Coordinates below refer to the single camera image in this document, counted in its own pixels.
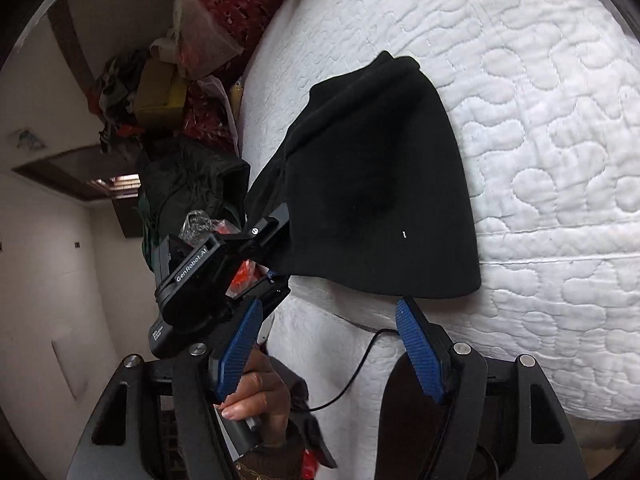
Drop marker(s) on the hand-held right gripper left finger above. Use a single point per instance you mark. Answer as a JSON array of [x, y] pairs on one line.
[[240, 352]]

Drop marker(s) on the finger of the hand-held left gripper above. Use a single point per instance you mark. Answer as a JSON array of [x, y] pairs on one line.
[[267, 230], [267, 295]]

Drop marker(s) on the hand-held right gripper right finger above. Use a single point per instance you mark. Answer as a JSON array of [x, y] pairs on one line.
[[420, 352]]

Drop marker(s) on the black pants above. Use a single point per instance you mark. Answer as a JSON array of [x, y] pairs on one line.
[[380, 185]]

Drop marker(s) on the person's left hand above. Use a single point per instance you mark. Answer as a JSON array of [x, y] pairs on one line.
[[267, 395]]

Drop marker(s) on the clear bag with orange cloth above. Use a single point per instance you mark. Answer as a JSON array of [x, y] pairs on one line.
[[245, 278], [205, 35]]

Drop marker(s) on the person's brown-clad knee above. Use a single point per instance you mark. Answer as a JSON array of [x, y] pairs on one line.
[[410, 435]]

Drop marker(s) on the dark green jacket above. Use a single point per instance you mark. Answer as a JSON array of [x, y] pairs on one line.
[[190, 180]]

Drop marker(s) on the yellow cardboard box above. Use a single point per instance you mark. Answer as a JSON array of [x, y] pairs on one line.
[[160, 95]]

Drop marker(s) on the pile of mixed clothes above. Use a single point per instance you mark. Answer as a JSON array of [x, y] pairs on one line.
[[117, 90]]

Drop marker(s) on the red floral blanket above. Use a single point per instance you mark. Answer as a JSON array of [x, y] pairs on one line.
[[240, 0]]

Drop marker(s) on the white quilted bed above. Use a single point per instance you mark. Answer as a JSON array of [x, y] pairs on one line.
[[550, 160]]

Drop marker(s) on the wooden door frame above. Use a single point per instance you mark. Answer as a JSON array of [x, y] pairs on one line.
[[75, 165]]

